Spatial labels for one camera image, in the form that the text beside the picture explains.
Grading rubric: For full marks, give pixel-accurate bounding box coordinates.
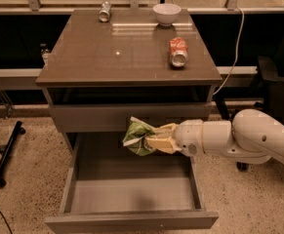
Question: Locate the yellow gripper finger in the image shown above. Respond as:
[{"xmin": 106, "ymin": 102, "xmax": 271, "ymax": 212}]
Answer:
[
  {"xmin": 154, "ymin": 123, "xmax": 179, "ymax": 136},
  {"xmin": 145, "ymin": 136, "xmax": 181, "ymax": 154}
]

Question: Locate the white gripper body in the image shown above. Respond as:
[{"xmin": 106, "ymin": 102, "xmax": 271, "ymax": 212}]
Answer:
[{"xmin": 174, "ymin": 120, "xmax": 203, "ymax": 157}]

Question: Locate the green jalapeno chip bag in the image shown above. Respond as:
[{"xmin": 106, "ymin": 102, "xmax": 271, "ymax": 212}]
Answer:
[{"xmin": 122, "ymin": 117, "xmax": 155, "ymax": 156}]

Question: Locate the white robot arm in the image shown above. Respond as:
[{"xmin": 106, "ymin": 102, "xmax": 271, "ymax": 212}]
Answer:
[{"xmin": 145, "ymin": 109, "xmax": 284, "ymax": 165}]

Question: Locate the open grey middle drawer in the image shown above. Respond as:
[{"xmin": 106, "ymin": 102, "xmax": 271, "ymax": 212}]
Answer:
[{"xmin": 45, "ymin": 133, "xmax": 219, "ymax": 234}]

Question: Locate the grey drawer cabinet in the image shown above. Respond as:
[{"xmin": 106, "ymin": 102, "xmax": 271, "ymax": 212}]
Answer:
[{"xmin": 36, "ymin": 9, "xmax": 222, "ymax": 147}]

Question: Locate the grey top drawer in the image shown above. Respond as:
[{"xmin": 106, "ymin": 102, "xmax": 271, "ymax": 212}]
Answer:
[{"xmin": 49, "ymin": 103, "xmax": 211, "ymax": 133}]

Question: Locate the red soda can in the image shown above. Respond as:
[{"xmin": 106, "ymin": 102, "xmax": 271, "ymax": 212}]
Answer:
[{"xmin": 169, "ymin": 37, "xmax": 188, "ymax": 67}]

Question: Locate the black office chair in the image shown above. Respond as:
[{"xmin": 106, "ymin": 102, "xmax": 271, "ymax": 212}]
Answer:
[{"xmin": 213, "ymin": 54, "xmax": 284, "ymax": 173}]

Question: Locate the white bowl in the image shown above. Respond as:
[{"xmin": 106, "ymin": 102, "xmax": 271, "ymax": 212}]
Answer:
[{"xmin": 152, "ymin": 3, "xmax": 182, "ymax": 26}]

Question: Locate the silver soda can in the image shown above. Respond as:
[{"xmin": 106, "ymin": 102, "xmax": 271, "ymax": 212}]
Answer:
[{"xmin": 99, "ymin": 1, "xmax": 111, "ymax": 22}]

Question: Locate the black wheeled stand base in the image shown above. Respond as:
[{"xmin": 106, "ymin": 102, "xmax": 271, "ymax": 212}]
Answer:
[{"xmin": 0, "ymin": 121, "xmax": 25, "ymax": 187}]

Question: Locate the white cable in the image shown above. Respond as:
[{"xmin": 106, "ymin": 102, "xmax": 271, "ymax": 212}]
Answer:
[{"xmin": 212, "ymin": 7, "xmax": 246, "ymax": 97}]

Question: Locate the black floor cable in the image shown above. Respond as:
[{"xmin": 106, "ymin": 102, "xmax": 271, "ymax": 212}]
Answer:
[{"xmin": 0, "ymin": 192, "xmax": 15, "ymax": 234}]

